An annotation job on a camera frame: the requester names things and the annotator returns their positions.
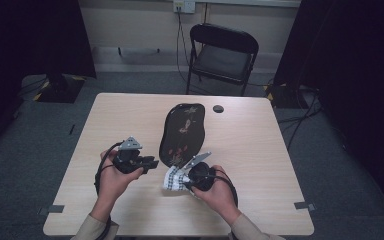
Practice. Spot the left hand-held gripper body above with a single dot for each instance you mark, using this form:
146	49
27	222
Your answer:
128	161

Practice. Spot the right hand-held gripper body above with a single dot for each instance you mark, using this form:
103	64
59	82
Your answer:
201	176

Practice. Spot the white checkered cloth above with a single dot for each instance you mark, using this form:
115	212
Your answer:
173	180

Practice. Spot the black floral pouch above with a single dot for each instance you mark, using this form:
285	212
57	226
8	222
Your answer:
183	136

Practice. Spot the person's right hand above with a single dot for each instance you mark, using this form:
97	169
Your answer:
218	196

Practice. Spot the person's left hand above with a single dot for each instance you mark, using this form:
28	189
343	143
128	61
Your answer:
115	185

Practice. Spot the black round table grommet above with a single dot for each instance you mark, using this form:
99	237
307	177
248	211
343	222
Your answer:
218	109

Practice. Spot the grey tape strip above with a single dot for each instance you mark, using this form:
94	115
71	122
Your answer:
51	209
305	206

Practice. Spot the black stand base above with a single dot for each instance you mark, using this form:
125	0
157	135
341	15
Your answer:
60	90
285	96

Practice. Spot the black folding chair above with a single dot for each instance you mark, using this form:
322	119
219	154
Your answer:
223	60

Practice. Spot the dark curtain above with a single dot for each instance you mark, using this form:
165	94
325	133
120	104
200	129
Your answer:
30	40
353	66

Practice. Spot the white wall socket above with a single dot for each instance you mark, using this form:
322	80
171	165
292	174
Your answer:
184	6

